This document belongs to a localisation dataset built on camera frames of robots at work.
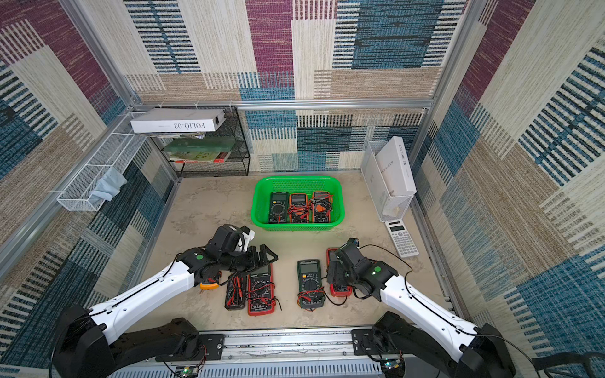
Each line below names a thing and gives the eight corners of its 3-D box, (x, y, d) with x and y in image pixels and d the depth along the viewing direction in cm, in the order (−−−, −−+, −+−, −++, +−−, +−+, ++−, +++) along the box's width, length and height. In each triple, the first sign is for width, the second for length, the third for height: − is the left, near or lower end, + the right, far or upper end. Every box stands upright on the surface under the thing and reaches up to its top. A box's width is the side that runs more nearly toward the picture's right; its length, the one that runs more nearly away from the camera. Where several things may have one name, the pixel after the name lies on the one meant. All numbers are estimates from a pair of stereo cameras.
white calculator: (402, 258, 94) (403, 256, 92) (384, 223, 104) (385, 221, 103) (418, 255, 95) (420, 252, 93) (399, 221, 105) (400, 218, 103)
